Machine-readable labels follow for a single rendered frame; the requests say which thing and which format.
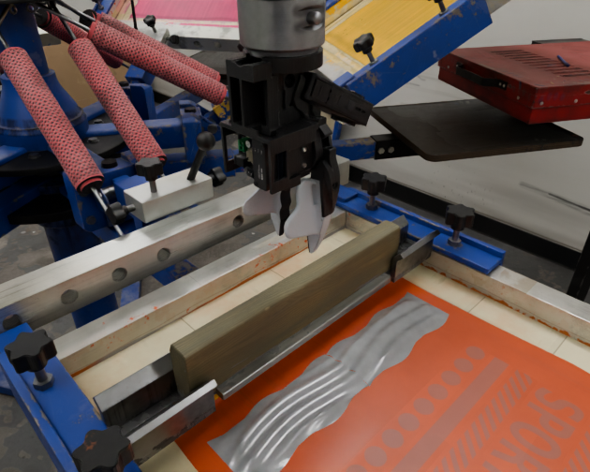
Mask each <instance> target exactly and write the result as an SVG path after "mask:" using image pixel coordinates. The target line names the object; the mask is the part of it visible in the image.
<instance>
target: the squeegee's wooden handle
mask: <svg viewBox="0 0 590 472"><path fill-rule="evenodd" d="M400 233H401V230H400V227H399V226H398V225H396V224H394V223H392V222H390V221H388V220H385V221H383V222H381V223H380V224H378V225H376V226H374V227H373V228H371V229H368V230H367V231H365V232H364V233H363V234H361V235H359V236H357V237H356V238H354V239H352V240H350V241H349V242H347V243H345V244H343V245H341V246H339V247H338V248H336V249H334V250H332V251H331V252H330V253H328V254H327V255H325V256H323V257H321V258H319V259H317V260H315V261H314V262H312V263H310V264H308V265H307V266H305V267H303V268H302V269H300V270H298V271H297V272H295V273H293V274H291V275H290V276H288V277H286V278H285V279H283V280H281V281H279V282H278V283H276V284H274V285H272V286H271V287H269V288H267V289H265V290H263V291H261V292H260V293H259V294H257V295H255V296H254V297H252V298H250V299H249V300H247V301H245V302H243V303H241V304H239V305H237V306H236V307H234V308H232V309H231V310H229V311H227V312H226V313H225V314H223V315H221V316H219V317H217V318H215V319H214V320H212V321H210V322H208V323H207V324H205V325H203V326H201V327H200V328H198V329H196V330H195V331H193V332H191V333H190V334H188V335H186V336H184V337H183V338H181V339H179V340H178V341H176V342H174V343H172V344H171V345H170V356H171V361H172V366H173V372H174V376H175V381H176V386H177V391H178V393H179V394H180V395H181V396H182V397H184V396H186V395H187V394H188V393H190V392H191V391H193V390H194V389H196V388H197V387H199V386H200V385H202V384H203V383H205V382H206V381H208V380H211V379H214V380H215V382H216V384H217V387H218V386H219V385H221V384H222V383H223V382H225V381H226V380H228V379H229V378H231V377H232V376H234V375H236V374H237V373H239V372H240V371H242V370H243V369H244V368H245V367H246V366H248V365H249V364H251V363H252V362H254V361H256V360H257V359H259V358H260V357H261V356H263V355H264V354H266V353H267V352H269V351H270V350H272V349H273V348H275V347H277V346H278V345H279V344H281V343H282V342H284V341H285V340H287V339H288V338H289V337H290V336H292V335H293V334H295V333H296V332H298V331H299V330H301V329H302V328H304V327H305V326H307V325H308V324H310V323H311V322H313V321H314V320H316V319H317V318H318V317H320V316H322V315H323V314H325V313H326V312H328V311H329V310H331V309H332V308H334V306H335V305H337V304H338V303H340V302H342V301H343V300H345V299H346V298H348V297H349V296H351V295H352V294H353V293H355V292H356V291H358V290H359V289H361V288H363V287H364V286H366V285H367V284H369V283H370V282H372V281H373V280H374V279H376V278H377V277H379V276H380V275H381V274H383V273H386V274H390V273H391V265H392V259H393V257H395V256H396V255H397V254H398V246H399V240H400Z"/></svg>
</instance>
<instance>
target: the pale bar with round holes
mask: <svg viewBox="0 0 590 472"><path fill-rule="evenodd" d="M336 159H337V163H338V167H339V171H340V185H344V184H348V177H349V163H350V160H349V159H347V158H344V157H342V156H340V155H336ZM257 189H258V188H257V187H256V186H254V184H251V185H248V186H246V187H243V188H241V189H238V190H236V191H233V192H231V193H228V194H227V195H224V196H222V197H219V198H217V199H213V200H210V201H208V202H205V203H203V204H201V205H198V206H196V207H193V208H191V209H188V210H186V211H183V212H181V213H178V214H175V215H173V216H170V217H168V218H165V219H163V220H160V221H158V222H155V223H153V224H151V225H149V226H146V227H144V228H141V229H137V230H135V231H132V232H130V233H127V234H126V235H123V236H121V237H118V238H116V239H113V240H111V241H108V242H105V243H102V244H100V245H97V246H95V247H92V248H90V249H87V250H85V251H82V252H80V253H78V254H76V255H73V256H71V257H68V258H64V259H62V260H59V261H57V262H54V263H53V264H50V265H48V266H45V267H43V268H40V269H38V270H35V271H33V272H30V273H27V274H25V275H22V276H20V277H17V278H15V279H12V280H9V281H7V282H5V283H3V284H0V333H3V332H6V331H8V330H10V329H13V328H15V327H17V326H19V325H21V324H23V323H25V322H27V323H28V324H29V326H30V327H31V329H32V330H35V329H37V328H40V327H42V326H44V325H46V324H48V323H50V322H52V321H55V320H56V319H58V318H60V317H63V316H65V315H68V314H70V313H72V312H74V311H76V310H78V309H80V308H82V307H84V306H86V305H88V304H90V303H92V302H95V301H98V300H100V299H102V298H104V297H106V296H108V295H110V294H112V293H114V292H116V291H118V290H120V289H122V288H125V287H128V286H130V285H132V284H134V283H136V282H138V281H140V280H142V279H144V278H146V277H148V276H150V275H152V274H154V273H158V272H160V271H162V270H164V269H166V268H168V267H169V266H172V265H174V264H176V263H178V262H180V261H182V260H184V259H187V258H190V257H192V256H194V255H196V254H197V253H199V252H202V251H204V250H206V249H208V248H210V247H212V246H214V245H217V244H219V243H222V242H224V241H225V240H227V239H230V238H232V237H234V236H236V235H238V234H240V233H242V232H244V231H247V230H249V229H251V228H253V227H255V226H257V225H260V224H262V223H264V222H266V221H268V220H270V219H272V217H271V214H258V215H251V216H247V215H245V214H244V213H243V204H244V202H245V201H246V200H247V199H248V198H249V197H250V196H251V195H252V194H253V193H254V192H255V191H256V190H257Z"/></svg>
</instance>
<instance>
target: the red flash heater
mask: <svg viewBox="0 0 590 472"><path fill-rule="evenodd" d="M557 55H560V56H561V57H562V58H563V59H564V60H565V61H566V62H567V63H569V64H570V66H569V67H566V66H565V65H564V63H563V62H562V61H561V60H560V59H559V58H558V57H557ZM457 62H459V63H462V64H463V69H465V70H468V71H470V72H473V73H475V74H477V75H479V76H481V77H482V78H488V79H499V80H502V81H506V82H507V83H508V85H507V89H506V91H505V90H503V89H501V88H498V87H491V86H481V85H479V84H477V83H475V82H473V81H471V80H469V79H466V78H464V77H462V76H459V75H457V74H455V73H456V64H457ZM438 66H440V68H439V74H438V79H439V80H441V81H443V82H445V83H447V84H449V85H451V86H453V87H455V88H457V89H459V90H461V91H463V92H465V93H467V94H469V95H471V96H473V97H475V98H477V99H479V100H481V101H483V102H485V103H487V104H489V105H491V106H493V107H495V108H497V109H499V110H501V111H503V112H505V113H507V114H509V115H511V116H513V117H515V118H517V119H519V120H521V121H523V122H525V123H527V124H528V125H532V124H541V123H551V122H562V121H571V120H581V119H590V41H580V42H563V43H546V44H528V45H511V46H494V47H477V48H460V49H455V50H454V51H452V52H450V53H449V54H448V55H446V56H445V57H443V58H442V59H440V60H439V61H438Z"/></svg>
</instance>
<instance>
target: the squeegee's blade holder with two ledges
mask: <svg viewBox="0 0 590 472"><path fill-rule="evenodd" d="M390 282H391V276H390V275H388V274H386V273H383V274H381V275H380V276H379V277H377V278H376V279H374V280H373V281H372V282H370V283H369V284H367V285H366V286H364V287H363V288H361V289H359V290H358V291H356V292H355V293H353V294H352V295H351V296H349V297H348V298H346V299H345V300H343V301H342V302H340V303H338V304H337V305H335V306H334V308H332V309H331V310H329V311H328V312H326V313H325V314H323V315H322V316H320V317H318V318H317V319H316V320H314V321H313V322H311V323H310V324H308V325H307V326H305V327H304V328H302V329H301V330H299V331H298V332H296V333H295V334H293V335H292V336H290V337H289V338H288V339H287V340H285V341H284V342H282V343H281V344H279V345H278V346H277V347H275V348H273V349H272V350H270V351H269V352H267V353H266V354H264V355H263V356H261V357H260V358H259V359H257V360H256V361H254V362H252V363H251V364H249V365H248V366H246V367H245V368H244V369H243V370H242V371H240V372H239V373H237V374H236V375H234V376H232V377H231V378H229V379H228V380H226V381H225V382H223V383H222V384H221V385H219V386H218V387H216V394H217V395H218V396H219V397H220V398H221V399H222V400H226V399H227V398H229V397H230V396H231V395H232V394H233V393H235V392H236V391H238V390H239V389H241V388H242V387H244V386H245V385H246V384H248V383H249V382H251V381H252V380H253V379H255V378H256V377H258V376H260V375H261V374H262V373H264V372H265V371H267V370H268V369H269V368H271V367H272V366H274V365H275V364H276V363H278V362H279V361H281V360H282V359H284V358H285V357H286V356H287V355H288V354H290V353H291V352H293V351H294V350H295V349H297V348H298V347H300V346H301V345H303V344H304V343H306V342H307V341H309V340H310V339H311V338H313V337H314V336H316V335H317V334H318V333H320V332H322V331H323V330H324V329H326V328H327V327H329V326H330V325H331V324H333V322H335V321H336V320H337V319H339V318H340V317H342V316H343V315H345V314H346V313H348V312H349V311H350V310H352V309H353V308H355V307H356V306H357V305H359V304H360V303H362V302H364V301H365V300H366V299H368V298H369V297H371V296H372V295H373V294H375V293H376V292H378V291H379V290H380V289H382V288H383V287H385V286H386V285H387V284H388V283H390Z"/></svg>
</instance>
